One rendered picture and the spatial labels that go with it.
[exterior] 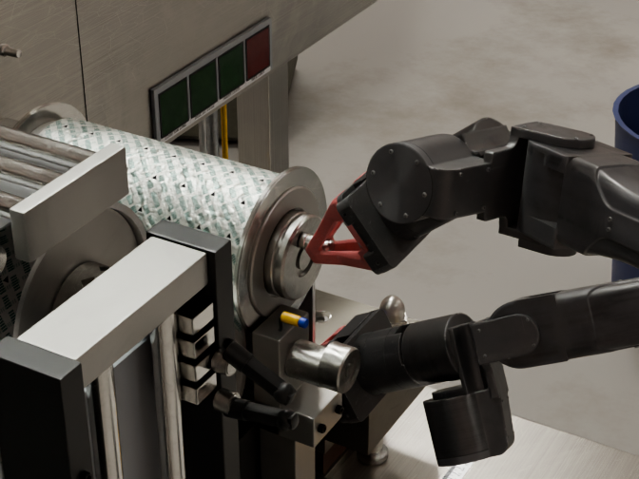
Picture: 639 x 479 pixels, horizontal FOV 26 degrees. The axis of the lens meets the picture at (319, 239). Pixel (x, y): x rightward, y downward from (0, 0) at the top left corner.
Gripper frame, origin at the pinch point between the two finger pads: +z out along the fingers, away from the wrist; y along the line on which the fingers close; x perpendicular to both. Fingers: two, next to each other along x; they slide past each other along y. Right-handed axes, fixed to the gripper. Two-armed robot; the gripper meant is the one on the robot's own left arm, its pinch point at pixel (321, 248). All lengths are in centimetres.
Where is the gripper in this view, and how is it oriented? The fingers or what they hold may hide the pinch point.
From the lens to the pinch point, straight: 114.1
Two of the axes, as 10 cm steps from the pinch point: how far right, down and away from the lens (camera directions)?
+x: -5.6, -8.2, -1.2
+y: 4.9, -4.4, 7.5
